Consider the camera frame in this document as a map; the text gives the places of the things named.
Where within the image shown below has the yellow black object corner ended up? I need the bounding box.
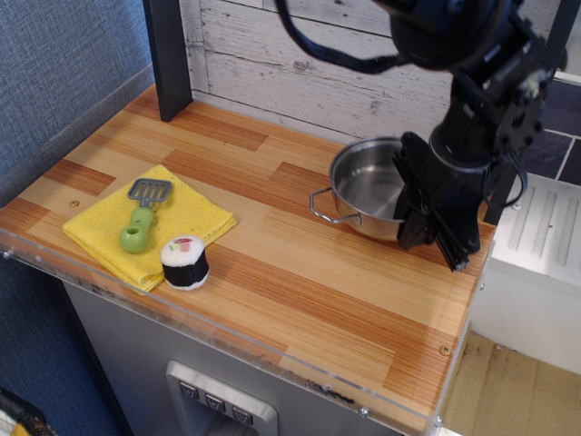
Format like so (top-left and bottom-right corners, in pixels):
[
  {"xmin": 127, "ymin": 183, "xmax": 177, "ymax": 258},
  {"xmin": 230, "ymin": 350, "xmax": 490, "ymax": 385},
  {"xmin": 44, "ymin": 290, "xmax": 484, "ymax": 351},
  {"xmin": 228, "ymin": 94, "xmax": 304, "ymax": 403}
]
[{"xmin": 1, "ymin": 390, "xmax": 54, "ymax": 436}]

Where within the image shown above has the white toy sink unit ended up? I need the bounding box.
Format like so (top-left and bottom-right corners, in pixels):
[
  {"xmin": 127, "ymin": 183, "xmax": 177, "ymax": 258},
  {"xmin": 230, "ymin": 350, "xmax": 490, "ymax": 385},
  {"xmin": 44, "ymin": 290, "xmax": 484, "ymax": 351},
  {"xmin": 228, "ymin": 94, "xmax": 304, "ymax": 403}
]
[{"xmin": 470, "ymin": 174, "xmax": 580, "ymax": 373}]

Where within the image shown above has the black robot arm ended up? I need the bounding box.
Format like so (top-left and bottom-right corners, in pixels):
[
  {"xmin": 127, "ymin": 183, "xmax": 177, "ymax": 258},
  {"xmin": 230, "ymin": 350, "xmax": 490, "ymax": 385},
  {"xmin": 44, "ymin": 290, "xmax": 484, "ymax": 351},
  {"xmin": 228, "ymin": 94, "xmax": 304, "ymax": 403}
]
[{"xmin": 386, "ymin": 1, "xmax": 550, "ymax": 271}]

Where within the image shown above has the yellow folded cloth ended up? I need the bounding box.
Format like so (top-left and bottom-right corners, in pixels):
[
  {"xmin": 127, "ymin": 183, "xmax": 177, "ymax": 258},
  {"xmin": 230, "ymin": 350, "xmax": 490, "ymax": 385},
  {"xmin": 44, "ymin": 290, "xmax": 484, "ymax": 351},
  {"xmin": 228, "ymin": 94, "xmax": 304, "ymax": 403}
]
[{"xmin": 63, "ymin": 165, "xmax": 236, "ymax": 292}]

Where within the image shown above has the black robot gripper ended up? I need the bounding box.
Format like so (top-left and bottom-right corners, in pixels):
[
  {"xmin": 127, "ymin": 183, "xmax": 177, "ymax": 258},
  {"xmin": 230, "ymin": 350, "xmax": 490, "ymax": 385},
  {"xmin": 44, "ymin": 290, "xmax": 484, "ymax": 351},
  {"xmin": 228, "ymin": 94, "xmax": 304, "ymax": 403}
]
[{"xmin": 394, "ymin": 132, "xmax": 484, "ymax": 272}]

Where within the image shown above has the small stainless steel pot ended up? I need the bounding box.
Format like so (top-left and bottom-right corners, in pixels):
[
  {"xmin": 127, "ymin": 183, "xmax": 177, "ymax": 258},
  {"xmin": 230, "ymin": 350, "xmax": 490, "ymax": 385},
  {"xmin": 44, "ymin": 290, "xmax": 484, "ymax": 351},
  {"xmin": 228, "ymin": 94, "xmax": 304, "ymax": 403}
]
[{"xmin": 310, "ymin": 137, "xmax": 405, "ymax": 242}]

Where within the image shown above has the plush sushi roll toy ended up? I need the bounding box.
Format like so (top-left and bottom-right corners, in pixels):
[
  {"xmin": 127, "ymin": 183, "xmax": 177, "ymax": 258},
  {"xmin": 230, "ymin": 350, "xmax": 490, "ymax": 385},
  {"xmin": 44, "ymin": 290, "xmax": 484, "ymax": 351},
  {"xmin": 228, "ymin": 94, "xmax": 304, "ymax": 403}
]
[{"xmin": 160, "ymin": 235, "xmax": 210, "ymax": 291}]

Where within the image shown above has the clear acrylic table edge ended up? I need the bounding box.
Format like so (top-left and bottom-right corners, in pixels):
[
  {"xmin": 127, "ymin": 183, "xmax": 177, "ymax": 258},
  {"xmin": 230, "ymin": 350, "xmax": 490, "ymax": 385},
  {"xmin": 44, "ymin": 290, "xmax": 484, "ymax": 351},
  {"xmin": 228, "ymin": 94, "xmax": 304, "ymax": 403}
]
[{"xmin": 1, "ymin": 220, "xmax": 492, "ymax": 435}]

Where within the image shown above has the green grey toy spatula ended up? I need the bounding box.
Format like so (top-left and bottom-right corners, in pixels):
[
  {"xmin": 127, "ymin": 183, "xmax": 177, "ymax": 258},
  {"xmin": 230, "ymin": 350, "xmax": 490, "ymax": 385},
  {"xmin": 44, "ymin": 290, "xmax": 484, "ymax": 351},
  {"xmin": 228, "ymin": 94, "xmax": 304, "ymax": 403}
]
[{"xmin": 119, "ymin": 178, "xmax": 172, "ymax": 253}]

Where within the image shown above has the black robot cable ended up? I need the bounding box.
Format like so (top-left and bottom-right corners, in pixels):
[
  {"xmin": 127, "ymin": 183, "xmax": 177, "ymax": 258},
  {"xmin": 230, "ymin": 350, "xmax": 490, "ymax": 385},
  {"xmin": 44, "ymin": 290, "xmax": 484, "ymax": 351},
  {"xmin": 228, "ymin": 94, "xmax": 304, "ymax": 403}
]
[{"xmin": 274, "ymin": 0, "xmax": 403, "ymax": 74}]

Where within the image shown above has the grey toy dispenser panel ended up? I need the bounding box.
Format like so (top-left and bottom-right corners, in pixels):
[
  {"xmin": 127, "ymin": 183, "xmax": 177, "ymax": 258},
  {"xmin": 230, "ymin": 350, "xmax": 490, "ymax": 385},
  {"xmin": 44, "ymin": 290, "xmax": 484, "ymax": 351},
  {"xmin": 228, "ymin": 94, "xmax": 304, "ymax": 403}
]
[{"xmin": 165, "ymin": 361, "xmax": 279, "ymax": 435}]

